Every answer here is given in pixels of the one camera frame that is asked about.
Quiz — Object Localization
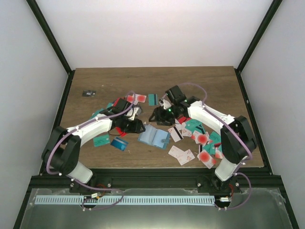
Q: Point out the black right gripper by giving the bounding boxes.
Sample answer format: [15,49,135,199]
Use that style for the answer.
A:
[149,104,180,127]

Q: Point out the light blue card holder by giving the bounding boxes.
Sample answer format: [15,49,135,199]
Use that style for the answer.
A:
[138,125,170,149]

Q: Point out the white card black stripe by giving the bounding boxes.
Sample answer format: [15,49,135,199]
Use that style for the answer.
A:
[168,126,183,142]

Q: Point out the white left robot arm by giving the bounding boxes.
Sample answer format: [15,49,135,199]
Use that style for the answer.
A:
[41,98,145,193]

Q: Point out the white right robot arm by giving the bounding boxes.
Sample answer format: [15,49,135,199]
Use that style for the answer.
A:
[149,85,257,192]

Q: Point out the teal card with black stripe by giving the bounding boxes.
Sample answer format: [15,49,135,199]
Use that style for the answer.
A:
[148,94,158,106]

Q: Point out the blue card left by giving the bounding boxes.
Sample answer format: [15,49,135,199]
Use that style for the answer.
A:
[111,137,128,151]

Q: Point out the white card red circles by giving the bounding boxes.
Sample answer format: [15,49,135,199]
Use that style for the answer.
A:
[126,94,146,104]

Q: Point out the small black card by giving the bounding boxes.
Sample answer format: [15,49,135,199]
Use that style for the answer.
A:
[82,90,96,97]

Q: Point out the white card large red circle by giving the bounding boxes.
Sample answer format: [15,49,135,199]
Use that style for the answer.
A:
[197,150,216,169]

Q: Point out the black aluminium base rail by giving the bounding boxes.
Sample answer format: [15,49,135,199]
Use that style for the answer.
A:
[69,167,241,194]

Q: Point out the light blue slotted cable duct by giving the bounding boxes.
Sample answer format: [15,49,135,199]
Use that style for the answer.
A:
[34,195,215,206]

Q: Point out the black frame post right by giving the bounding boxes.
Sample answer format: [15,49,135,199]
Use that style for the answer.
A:
[235,0,284,72]

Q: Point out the black frame post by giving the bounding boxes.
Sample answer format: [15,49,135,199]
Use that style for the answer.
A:
[235,0,284,72]
[25,0,73,75]

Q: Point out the black frame post left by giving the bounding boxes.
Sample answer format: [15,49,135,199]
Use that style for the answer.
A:
[25,0,73,75]

